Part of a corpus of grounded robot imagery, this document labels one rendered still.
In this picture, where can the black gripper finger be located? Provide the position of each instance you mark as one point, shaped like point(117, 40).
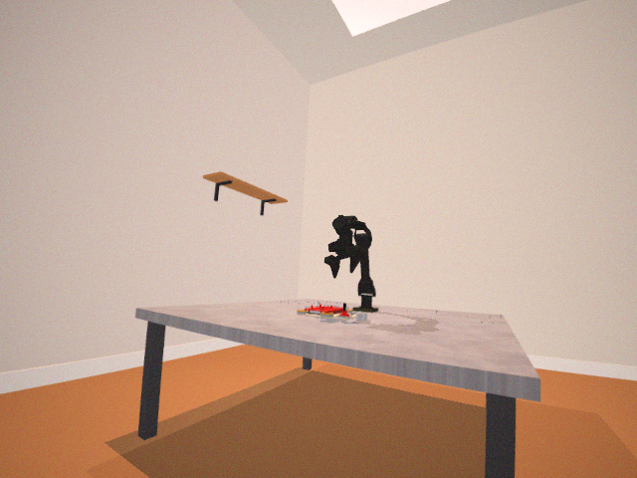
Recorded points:
point(354, 260)
point(334, 268)

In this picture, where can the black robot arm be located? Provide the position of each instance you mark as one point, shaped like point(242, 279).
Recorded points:
point(343, 225)

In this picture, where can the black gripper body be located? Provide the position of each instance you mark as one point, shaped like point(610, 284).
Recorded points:
point(344, 254)

